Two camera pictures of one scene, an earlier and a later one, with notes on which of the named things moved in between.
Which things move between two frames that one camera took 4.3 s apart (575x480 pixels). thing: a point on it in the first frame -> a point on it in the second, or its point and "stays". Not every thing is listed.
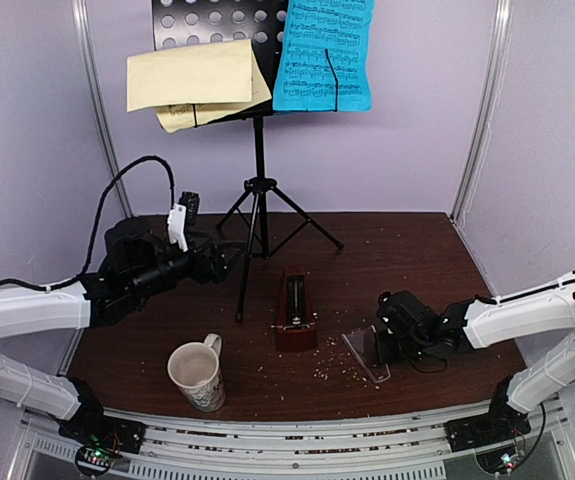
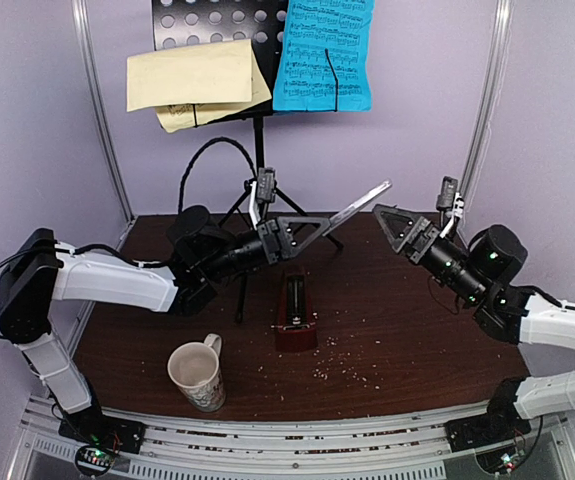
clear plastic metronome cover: (364, 345) -> (385, 185)
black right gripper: (384, 351) -> (421, 240)
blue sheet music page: (305, 81) stays
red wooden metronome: (295, 331) stays
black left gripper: (216, 271) -> (283, 243)
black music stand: (189, 22) stays
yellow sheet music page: (191, 85) stays
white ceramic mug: (195, 368) stays
